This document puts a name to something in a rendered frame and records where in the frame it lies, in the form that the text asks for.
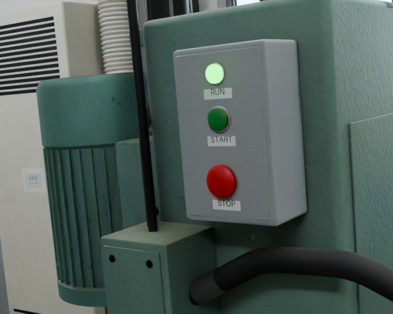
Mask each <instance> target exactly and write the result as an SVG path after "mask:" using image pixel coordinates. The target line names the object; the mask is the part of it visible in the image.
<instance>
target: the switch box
mask: <svg viewBox="0 0 393 314"><path fill-rule="evenodd" d="M213 62H218V63H220V64H221V65H222V66H224V68H225V72H226V76H225V79H224V81H223V83H221V84H219V85H212V84H210V83H209V82H208V80H207V79H206V68H207V67H208V66H209V65H210V64H211V63H213ZM173 63H174V71H175V85H176V93H177V107H178V122H179V130H180V144H181V152H182V166H183V180H184V188H185V202H186V210H187V218H189V219H193V220H201V221H215V222H230V223H238V224H252V225H261V226H275V227H276V226H278V225H280V224H283V223H285V222H287V221H289V220H291V219H294V218H295V217H298V216H300V215H302V214H304V213H306V212H307V209H308V208H307V197H306V178H305V167H304V148H303V128H302V117H301V97H300V87H299V67H298V47H297V43H296V41H295V40H285V39H260V40H251V41H245V42H235V43H230V44H221V45H211V46H206V47H197V48H191V49H182V50H176V51H175V52H174V53H173ZM216 88H231V89H232V98H221V99H210V100H205V99H204V90H207V89H216ZM215 106H223V107H225V108H226V109H227V110H228V111H229V113H230V116H231V124H230V127H229V129H227V130H226V131H225V132H223V133H217V132H214V131H213V130H212V129H211V128H210V126H209V124H208V113H209V111H210V110H211V109H212V108H213V107H215ZM207 136H235V140H236V146H208V137H207ZM219 164H223V165H225V166H227V167H229V168H230V169H231V170H232V171H233V172H234V174H235V177H236V189H235V191H234V193H233V194H232V195H231V196H229V197H226V198H223V199H221V198H217V197H215V196H214V195H212V193H211V192H210V191H209V189H208V186H207V183H206V176H207V174H208V172H209V170H210V169H211V168H212V167H214V166H216V165H219ZM213 199H215V200H226V201H240V206H241V211H229V210H219V209H213Z"/></svg>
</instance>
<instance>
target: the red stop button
mask: <svg viewBox="0 0 393 314"><path fill-rule="evenodd" d="M206 183H207V186H208V189H209V191H210V192H211V193H212V195H214V196H215V197H217V198H221V199H223V198H226V197H229V196H231V195H232V194H233V193H234V191H235V189H236V177H235V174H234V172H233V171H232V170H231V169H230V168H229V167H227V166H225V165H223V164H219V165H216V166H214V167H212V168H211V169H210V170H209V172H208V174H207V176H206Z"/></svg>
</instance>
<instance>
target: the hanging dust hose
mask: <svg viewBox="0 0 393 314"><path fill-rule="evenodd" d="M98 1H99V2H98V3H97V4H98V5H99V7H98V8H97V9H99V10H100V11H99V12H98V13H99V14H100V16H99V17H98V18H100V21H99V22H100V23H101V25H100V26H99V27H101V30H100V32H102V33H101V35H100V36H102V37H103V38H101V40H102V41H103V42H102V43H101V44H102V45H103V47H102V48H101V49H103V50H104V51H103V52H102V53H103V54H104V56H103V58H104V59H105V60H104V61H103V62H104V63H105V65H104V67H105V68H106V69H105V70H104V71H105V72H106V74H116V73H127V72H133V63H132V51H131V46H130V35H129V32H130V31H129V18H128V11H127V0H98Z"/></svg>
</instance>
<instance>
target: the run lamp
mask: <svg viewBox="0 0 393 314"><path fill-rule="evenodd" d="M225 76H226V72H225V68H224V66H222V65H221V64H220V63H218V62H213V63H211V64H210V65H209V66H208V67H207V68H206V79H207V80H208V82H209V83H210V84H212V85H219V84H221V83H223V81H224V79H225Z"/></svg>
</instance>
